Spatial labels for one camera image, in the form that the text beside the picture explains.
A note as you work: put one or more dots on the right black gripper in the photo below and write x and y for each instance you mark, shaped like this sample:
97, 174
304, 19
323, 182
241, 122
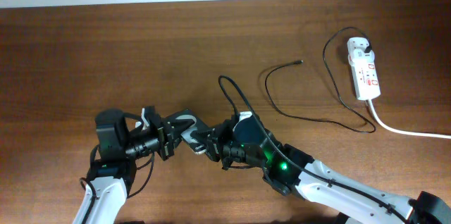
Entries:
215, 141

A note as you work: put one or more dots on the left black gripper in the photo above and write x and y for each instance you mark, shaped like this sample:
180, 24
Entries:
167, 137

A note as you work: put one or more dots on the black smartphone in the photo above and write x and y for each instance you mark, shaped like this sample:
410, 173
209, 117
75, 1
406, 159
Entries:
194, 142

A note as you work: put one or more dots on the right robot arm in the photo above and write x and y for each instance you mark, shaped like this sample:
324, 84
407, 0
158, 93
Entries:
289, 170

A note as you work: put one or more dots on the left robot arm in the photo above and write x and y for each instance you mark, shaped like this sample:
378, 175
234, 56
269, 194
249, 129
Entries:
123, 139

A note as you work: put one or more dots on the black usb plug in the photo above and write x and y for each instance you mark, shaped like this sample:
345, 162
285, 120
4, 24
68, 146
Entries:
368, 49

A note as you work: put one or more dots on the white power strip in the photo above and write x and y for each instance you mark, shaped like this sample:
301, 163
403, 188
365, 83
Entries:
363, 69

